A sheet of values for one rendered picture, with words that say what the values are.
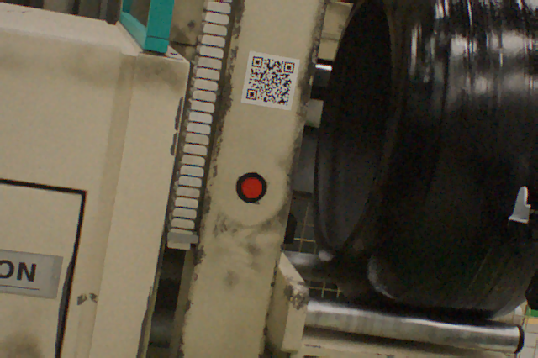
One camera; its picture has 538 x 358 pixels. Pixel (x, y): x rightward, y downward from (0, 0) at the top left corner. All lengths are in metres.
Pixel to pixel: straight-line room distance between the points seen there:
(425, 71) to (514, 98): 0.12
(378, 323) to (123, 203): 0.76
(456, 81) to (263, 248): 0.39
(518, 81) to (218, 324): 0.56
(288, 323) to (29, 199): 0.70
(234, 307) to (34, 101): 0.80
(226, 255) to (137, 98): 0.74
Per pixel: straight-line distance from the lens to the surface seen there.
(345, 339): 1.63
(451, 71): 1.47
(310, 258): 1.86
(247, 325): 1.65
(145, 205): 0.91
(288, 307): 1.53
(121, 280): 0.93
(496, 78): 1.49
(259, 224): 1.61
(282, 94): 1.58
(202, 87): 1.58
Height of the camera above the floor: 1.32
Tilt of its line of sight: 9 degrees down
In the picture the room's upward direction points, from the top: 10 degrees clockwise
